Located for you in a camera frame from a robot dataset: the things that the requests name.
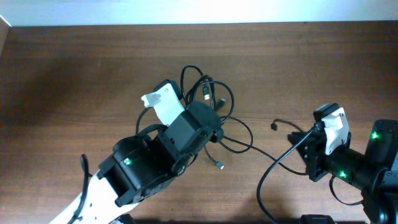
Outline black usb cable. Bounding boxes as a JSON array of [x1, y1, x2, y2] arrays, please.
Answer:
[[180, 64, 308, 176]]

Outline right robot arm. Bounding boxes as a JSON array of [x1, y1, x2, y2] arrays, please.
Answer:
[[297, 119, 397, 223]]

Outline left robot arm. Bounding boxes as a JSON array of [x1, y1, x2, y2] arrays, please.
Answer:
[[52, 101, 223, 224]]

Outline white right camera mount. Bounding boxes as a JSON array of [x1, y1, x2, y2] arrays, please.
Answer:
[[321, 107, 349, 156]]

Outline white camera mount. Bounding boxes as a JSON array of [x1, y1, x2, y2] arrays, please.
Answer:
[[321, 107, 349, 156], [141, 84, 185, 126]]

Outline thin black wire loop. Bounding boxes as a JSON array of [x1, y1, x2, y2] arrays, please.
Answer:
[[328, 175, 364, 207]]

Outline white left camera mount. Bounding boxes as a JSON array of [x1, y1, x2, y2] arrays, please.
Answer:
[[141, 84, 185, 126]]

